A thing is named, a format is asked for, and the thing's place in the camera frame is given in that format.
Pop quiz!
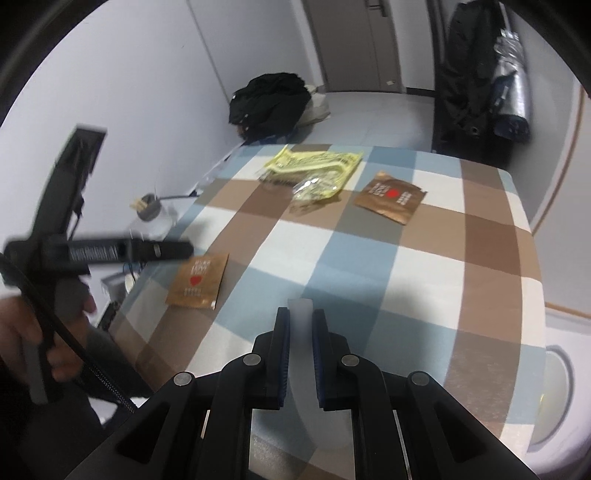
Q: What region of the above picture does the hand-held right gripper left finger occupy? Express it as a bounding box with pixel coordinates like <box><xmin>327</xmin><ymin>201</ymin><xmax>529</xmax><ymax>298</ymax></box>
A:
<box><xmin>65</xmin><ymin>308</ymin><xmax>291</xmax><ymax>480</ymax></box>

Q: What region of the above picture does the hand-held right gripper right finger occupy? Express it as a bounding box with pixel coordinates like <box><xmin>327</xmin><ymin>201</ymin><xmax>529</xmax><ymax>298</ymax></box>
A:
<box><xmin>313</xmin><ymin>310</ymin><xmax>527</xmax><ymax>480</ymax></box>

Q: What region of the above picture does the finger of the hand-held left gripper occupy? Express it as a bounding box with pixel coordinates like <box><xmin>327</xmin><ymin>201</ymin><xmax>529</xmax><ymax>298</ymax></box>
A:
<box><xmin>69</xmin><ymin>237</ymin><xmax>195</xmax><ymax>269</ymax></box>

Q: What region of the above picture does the white plastic wrapper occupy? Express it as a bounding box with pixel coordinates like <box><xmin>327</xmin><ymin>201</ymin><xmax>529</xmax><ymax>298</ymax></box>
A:
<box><xmin>287</xmin><ymin>298</ymin><xmax>352</xmax><ymax>455</ymax></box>

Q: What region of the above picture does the brown sachet with red heart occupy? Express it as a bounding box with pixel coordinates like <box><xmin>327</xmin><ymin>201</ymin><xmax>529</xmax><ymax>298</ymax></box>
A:
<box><xmin>165</xmin><ymin>251</ymin><xmax>230</xmax><ymax>311</ymax></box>
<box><xmin>353</xmin><ymin>171</ymin><xmax>428</xmax><ymax>226</ymax></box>

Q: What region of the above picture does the round silver trash bin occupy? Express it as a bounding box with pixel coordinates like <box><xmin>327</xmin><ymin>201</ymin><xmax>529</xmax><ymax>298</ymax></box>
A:
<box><xmin>531</xmin><ymin>344</ymin><xmax>576</xmax><ymax>448</ymax></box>

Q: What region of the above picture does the person's left forearm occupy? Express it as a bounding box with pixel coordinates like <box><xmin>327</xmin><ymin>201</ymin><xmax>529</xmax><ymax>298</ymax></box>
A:
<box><xmin>0</xmin><ymin>360</ymin><xmax>105</xmax><ymax>480</ymax></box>

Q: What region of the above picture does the person's left hand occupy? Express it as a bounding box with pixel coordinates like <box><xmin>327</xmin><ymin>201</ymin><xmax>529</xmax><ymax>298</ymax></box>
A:
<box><xmin>0</xmin><ymin>282</ymin><xmax>99</xmax><ymax>383</ymax></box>

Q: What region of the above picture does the glass jar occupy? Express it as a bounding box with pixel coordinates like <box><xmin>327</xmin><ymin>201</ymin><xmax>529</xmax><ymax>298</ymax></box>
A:
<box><xmin>129</xmin><ymin>193</ymin><xmax>179</xmax><ymax>237</ymax></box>

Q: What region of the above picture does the checkered tablecloth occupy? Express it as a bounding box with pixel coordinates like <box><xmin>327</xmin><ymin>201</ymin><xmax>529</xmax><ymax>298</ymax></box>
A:
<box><xmin>108</xmin><ymin>145</ymin><xmax>546</xmax><ymax>480</ymax></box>

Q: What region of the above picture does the yellow snack packet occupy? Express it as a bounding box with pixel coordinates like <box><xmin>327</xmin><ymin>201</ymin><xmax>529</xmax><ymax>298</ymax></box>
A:
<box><xmin>256</xmin><ymin>144</ymin><xmax>364</xmax><ymax>214</ymax></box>

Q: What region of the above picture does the black jacket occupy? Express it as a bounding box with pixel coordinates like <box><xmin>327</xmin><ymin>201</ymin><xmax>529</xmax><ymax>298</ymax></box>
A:
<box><xmin>228</xmin><ymin>72</ymin><xmax>312</xmax><ymax>139</ymax></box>

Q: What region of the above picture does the beige bag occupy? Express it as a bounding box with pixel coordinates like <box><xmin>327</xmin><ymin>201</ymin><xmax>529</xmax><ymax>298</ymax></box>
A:
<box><xmin>300</xmin><ymin>84</ymin><xmax>331</xmax><ymax>124</ymax></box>

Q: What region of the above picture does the black bag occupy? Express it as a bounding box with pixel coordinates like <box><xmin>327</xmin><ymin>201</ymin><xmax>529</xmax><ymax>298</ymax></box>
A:
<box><xmin>436</xmin><ymin>2</ymin><xmax>502</xmax><ymax>155</ymax></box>

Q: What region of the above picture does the brown door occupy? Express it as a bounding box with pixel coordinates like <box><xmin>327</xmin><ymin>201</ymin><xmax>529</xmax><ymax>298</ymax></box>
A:
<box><xmin>305</xmin><ymin>0</ymin><xmax>408</xmax><ymax>93</ymax></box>

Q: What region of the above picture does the pack of plastic bottles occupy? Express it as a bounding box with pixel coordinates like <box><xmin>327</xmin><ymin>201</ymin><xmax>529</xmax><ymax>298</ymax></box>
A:
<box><xmin>491</xmin><ymin>18</ymin><xmax>533</xmax><ymax>141</ymax></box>

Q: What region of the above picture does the black cable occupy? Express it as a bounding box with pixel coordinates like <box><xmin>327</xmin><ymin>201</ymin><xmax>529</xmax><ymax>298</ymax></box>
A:
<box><xmin>0</xmin><ymin>256</ymin><xmax>138</xmax><ymax>415</ymax></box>

